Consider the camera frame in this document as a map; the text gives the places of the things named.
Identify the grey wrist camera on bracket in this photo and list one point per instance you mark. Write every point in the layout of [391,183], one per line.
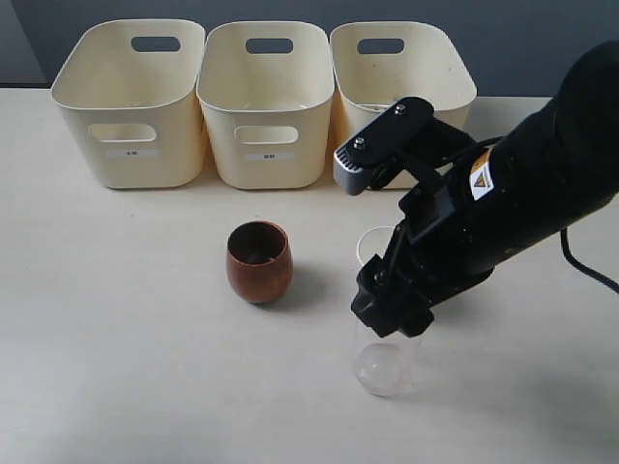
[405,137]

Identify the white paper cup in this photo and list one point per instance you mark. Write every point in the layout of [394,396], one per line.
[373,242]

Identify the cream plastic bin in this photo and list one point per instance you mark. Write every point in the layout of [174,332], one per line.
[266,89]
[127,95]
[378,63]

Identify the left cream plastic bin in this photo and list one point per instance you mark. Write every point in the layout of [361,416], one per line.
[127,95]

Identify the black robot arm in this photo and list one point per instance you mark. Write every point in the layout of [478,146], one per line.
[568,150]

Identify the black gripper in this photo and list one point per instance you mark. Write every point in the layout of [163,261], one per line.
[450,239]

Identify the right cream plastic bin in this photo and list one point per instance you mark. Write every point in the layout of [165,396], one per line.
[378,63]

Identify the brown wooden cup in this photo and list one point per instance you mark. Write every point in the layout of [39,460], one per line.
[259,262]

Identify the middle cream plastic bin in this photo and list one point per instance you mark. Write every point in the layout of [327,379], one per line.
[266,89]

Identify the clear plastic bottle white cap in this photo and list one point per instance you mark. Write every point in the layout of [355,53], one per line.
[384,366]

